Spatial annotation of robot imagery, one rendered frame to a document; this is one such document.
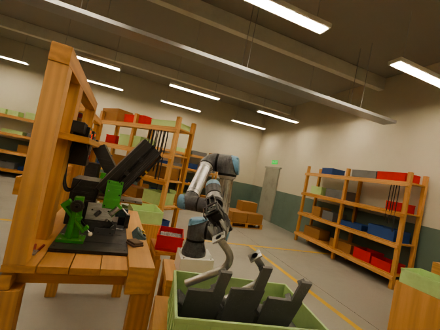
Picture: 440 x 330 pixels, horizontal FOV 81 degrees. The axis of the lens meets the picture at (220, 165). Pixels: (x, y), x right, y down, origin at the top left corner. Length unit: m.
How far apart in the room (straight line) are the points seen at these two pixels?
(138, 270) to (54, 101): 0.95
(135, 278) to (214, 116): 10.33
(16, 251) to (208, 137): 10.23
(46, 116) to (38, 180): 0.30
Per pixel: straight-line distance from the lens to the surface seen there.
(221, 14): 5.77
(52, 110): 1.48
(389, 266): 6.15
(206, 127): 11.38
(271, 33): 6.09
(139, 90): 11.19
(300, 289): 1.19
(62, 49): 1.53
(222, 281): 1.08
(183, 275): 1.43
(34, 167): 1.49
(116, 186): 2.10
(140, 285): 1.61
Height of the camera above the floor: 1.48
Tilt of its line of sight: 2 degrees up
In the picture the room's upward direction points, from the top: 11 degrees clockwise
